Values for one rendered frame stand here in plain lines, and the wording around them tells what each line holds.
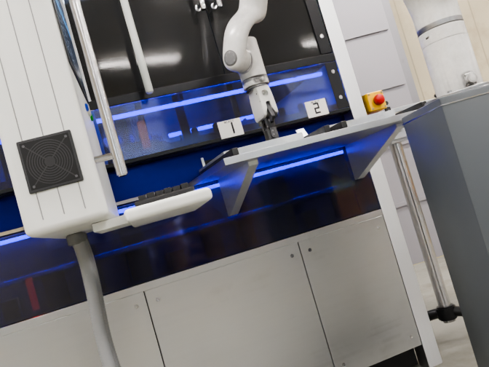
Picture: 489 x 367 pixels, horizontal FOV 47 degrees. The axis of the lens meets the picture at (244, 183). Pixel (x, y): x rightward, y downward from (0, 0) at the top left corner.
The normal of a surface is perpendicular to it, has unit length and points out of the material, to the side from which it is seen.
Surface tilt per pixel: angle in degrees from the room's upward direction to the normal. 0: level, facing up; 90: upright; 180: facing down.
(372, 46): 90
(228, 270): 90
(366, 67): 90
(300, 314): 90
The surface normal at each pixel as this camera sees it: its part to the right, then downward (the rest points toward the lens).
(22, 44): 0.16, -0.11
